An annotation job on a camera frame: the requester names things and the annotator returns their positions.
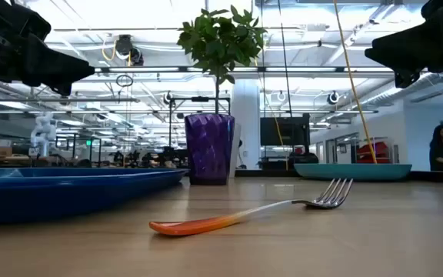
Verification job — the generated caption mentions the blue plastic tray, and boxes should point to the blue plastic tray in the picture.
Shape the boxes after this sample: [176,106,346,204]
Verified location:
[0,167,188,225]

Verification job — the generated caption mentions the teal plate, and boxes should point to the teal plate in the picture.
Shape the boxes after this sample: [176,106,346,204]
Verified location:
[293,163,413,182]

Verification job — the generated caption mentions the purple faceted cup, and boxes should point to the purple faceted cup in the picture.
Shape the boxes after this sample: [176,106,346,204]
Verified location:
[184,112,236,186]

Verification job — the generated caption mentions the fork with orange handle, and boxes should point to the fork with orange handle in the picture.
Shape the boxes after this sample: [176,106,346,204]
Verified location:
[148,177,355,237]

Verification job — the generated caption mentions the red storage bins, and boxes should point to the red storage bins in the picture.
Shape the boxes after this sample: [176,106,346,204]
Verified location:
[355,141,391,165]

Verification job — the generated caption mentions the black monitor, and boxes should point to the black monitor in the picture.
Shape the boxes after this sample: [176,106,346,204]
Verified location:
[259,113,311,147]

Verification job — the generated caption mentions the black rounded machine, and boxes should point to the black rounded machine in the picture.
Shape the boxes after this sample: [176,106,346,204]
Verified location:
[288,152,319,170]

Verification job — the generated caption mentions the green leafy potted tree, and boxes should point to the green leafy potted tree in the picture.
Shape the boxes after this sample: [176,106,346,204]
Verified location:
[176,4,268,115]

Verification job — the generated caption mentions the white column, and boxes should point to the white column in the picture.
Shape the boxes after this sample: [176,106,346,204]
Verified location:
[231,78,261,170]

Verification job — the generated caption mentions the white textured plant pot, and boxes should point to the white textured plant pot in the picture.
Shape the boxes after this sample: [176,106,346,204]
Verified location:
[229,122,242,179]

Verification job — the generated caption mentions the thick yellow hanging cable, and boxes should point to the thick yellow hanging cable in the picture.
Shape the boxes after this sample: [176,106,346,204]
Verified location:
[332,0,378,165]

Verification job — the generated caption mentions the black ceiling cable reel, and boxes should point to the black ceiling cable reel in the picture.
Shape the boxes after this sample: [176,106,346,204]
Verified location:
[114,34,145,67]

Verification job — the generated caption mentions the black hanging cable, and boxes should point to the black hanging cable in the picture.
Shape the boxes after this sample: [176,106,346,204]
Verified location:
[277,0,295,116]

